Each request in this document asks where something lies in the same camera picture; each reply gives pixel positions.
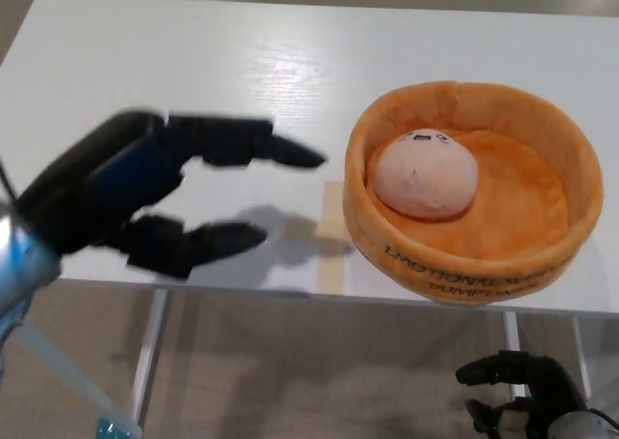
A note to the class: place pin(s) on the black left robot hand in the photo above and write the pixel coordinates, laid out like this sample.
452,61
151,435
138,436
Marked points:
97,183

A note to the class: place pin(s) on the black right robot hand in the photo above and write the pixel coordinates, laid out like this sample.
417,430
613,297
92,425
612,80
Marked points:
556,381

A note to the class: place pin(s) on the pink round plush toy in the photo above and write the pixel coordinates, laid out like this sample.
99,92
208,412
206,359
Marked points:
425,178

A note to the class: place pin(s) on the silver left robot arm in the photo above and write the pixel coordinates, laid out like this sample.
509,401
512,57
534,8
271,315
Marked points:
21,265

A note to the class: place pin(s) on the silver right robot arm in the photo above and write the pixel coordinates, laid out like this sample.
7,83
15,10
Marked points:
585,427

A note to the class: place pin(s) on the orange plush round plate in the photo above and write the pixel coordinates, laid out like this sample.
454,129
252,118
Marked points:
522,245

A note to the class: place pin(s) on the white metal table leg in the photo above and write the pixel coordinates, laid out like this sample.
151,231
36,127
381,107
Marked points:
580,352
152,342
511,332

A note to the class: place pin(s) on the light grey diagonal bar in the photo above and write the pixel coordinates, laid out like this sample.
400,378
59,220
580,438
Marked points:
63,376

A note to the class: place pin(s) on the beige masking tape strip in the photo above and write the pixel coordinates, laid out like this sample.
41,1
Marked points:
314,228
331,270

